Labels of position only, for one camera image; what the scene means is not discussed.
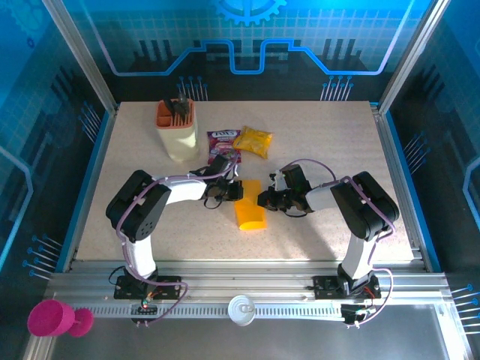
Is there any orange cloth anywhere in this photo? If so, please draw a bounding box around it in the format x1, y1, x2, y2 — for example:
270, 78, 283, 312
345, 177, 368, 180
234, 178, 269, 232

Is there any purple candy bag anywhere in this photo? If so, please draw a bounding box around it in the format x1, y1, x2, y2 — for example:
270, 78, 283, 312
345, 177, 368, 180
206, 129, 243, 165

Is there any yellow snack bag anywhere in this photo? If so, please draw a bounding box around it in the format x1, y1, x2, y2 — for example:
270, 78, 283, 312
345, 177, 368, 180
232, 124, 274, 160

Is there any cream cutlery holder orange rim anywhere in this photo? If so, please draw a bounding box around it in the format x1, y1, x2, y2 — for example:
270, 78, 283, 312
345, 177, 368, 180
154, 97, 201, 163

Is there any silver tin can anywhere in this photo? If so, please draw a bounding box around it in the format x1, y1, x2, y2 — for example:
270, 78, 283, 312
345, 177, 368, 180
227, 294, 257, 326

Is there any small circuit board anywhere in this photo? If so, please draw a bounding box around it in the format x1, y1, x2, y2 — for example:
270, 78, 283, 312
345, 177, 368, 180
129, 302, 159, 328
340, 303, 377, 329

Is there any pink plastic goblet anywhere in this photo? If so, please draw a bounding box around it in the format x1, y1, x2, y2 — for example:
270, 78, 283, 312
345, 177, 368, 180
26, 298, 95, 338

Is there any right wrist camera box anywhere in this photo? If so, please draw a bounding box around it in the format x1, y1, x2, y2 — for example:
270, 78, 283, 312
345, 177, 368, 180
268, 169, 287, 191

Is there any aluminium cross rail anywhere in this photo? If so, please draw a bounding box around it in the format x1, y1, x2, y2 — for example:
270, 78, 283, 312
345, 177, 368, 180
44, 260, 451, 307

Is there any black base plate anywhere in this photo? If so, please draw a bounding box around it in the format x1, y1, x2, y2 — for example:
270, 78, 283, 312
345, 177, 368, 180
313, 275, 382, 300
113, 275, 182, 301

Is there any aluminium side rail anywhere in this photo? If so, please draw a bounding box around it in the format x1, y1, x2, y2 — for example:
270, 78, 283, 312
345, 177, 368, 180
369, 100, 431, 273
61, 104, 121, 273

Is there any white slotted cable duct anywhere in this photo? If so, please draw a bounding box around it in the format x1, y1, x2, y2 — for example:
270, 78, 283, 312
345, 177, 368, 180
91, 303, 346, 320

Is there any aluminium frame post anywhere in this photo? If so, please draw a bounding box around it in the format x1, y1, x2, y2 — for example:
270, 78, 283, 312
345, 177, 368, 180
377, 0, 453, 116
40, 0, 120, 116

